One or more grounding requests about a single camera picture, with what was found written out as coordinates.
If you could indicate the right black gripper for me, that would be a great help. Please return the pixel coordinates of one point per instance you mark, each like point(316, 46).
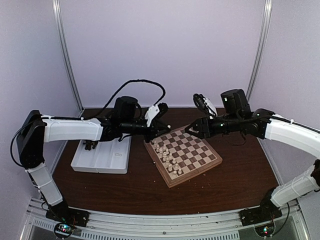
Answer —
point(200, 124)

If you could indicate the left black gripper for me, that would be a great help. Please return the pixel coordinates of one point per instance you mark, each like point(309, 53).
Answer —
point(156, 126)

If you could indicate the wooden chess board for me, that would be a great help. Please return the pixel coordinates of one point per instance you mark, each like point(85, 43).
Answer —
point(193, 155)

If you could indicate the white chess pawn corner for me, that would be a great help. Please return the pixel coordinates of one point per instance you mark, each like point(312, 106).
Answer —
point(175, 174)

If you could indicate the white plastic divided tray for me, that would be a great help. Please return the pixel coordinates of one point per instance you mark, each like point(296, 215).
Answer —
point(109, 157)

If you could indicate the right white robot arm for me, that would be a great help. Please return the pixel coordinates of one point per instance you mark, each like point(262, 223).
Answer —
point(263, 124)

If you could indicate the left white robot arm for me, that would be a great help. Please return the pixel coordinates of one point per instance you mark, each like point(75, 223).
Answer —
point(118, 124)

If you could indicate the pile of dark chess pieces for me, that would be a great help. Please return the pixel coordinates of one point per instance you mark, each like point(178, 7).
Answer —
point(90, 145)

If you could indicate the right control circuit board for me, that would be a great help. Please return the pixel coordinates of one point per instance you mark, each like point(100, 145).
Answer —
point(265, 231)

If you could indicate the control circuit board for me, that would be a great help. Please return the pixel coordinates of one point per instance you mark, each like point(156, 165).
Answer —
point(265, 231)
point(62, 230)

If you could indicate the left control circuit board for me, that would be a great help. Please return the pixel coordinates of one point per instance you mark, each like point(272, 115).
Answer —
point(62, 230)

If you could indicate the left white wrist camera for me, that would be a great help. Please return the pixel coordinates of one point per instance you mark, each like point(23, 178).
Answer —
point(155, 111)

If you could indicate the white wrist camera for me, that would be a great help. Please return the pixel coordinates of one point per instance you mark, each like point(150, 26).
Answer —
point(205, 105)
point(155, 111)

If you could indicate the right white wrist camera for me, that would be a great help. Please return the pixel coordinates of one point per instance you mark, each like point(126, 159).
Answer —
point(205, 105)

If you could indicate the aluminium front rail frame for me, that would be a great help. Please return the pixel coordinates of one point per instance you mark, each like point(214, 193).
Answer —
point(225, 225)

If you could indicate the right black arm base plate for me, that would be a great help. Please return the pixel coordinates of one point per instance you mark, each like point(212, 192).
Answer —
point(260, 214)

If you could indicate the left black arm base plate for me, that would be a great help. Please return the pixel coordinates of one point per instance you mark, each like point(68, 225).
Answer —
point(63, 213)

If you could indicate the right aluminium corner post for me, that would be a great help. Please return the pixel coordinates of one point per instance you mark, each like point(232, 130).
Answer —
point(263, 36)

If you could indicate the aluminium corner post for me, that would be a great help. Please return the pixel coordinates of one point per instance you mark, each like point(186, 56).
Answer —
point(263, 36)
point(65, 53)

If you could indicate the left aluminium corner post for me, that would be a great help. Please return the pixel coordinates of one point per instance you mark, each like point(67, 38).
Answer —
point(65, 53)

